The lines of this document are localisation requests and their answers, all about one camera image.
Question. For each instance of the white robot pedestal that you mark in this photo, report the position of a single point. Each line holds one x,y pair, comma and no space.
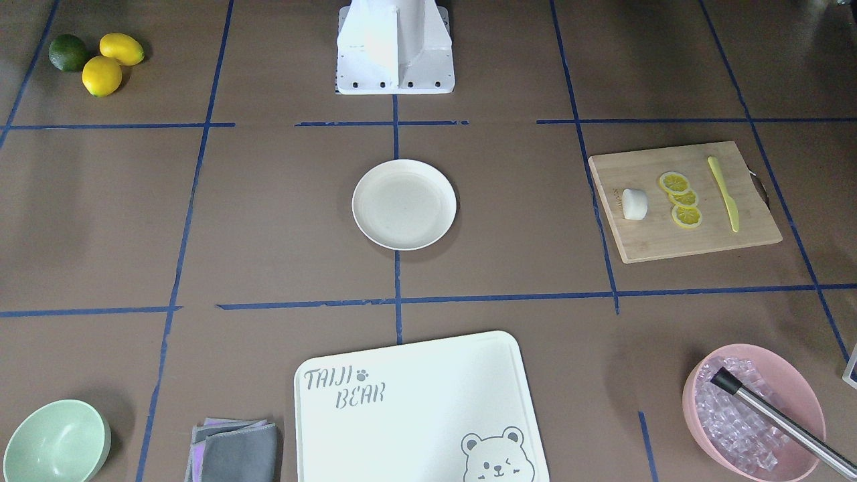
394,47

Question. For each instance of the yellow lemon near lime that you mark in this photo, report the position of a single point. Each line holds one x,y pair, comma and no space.
101,76

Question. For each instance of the cream bear tray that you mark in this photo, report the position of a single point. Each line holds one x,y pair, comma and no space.
453,409

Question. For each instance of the pink bowl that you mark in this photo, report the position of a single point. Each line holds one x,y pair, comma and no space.
798,401

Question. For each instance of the wooden cutting board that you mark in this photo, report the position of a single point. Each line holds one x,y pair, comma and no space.
657,236

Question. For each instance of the green bowl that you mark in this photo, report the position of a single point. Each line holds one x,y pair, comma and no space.
67,440

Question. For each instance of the yellow plastic knife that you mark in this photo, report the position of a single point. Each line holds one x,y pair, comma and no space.
729,202

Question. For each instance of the grey folded cloth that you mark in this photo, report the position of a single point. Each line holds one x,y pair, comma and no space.
224,449

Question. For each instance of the clear ice cubes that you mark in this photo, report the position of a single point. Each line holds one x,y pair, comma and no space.
743,437

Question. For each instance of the white steamed bun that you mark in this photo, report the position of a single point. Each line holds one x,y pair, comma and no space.
634,203

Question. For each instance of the yellow lemon far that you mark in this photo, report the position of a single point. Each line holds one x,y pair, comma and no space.
126,50

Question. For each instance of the lemon slice middle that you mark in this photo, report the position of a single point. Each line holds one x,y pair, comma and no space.
687,199

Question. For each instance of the cream round plate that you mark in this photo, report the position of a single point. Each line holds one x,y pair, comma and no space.
404,204

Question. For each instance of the lemon slice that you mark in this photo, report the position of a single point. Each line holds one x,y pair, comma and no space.
687,199
674,183
686,217

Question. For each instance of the white cup rack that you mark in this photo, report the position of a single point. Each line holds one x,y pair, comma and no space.
849,374

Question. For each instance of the green lime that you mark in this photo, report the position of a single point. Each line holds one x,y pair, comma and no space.
68,53

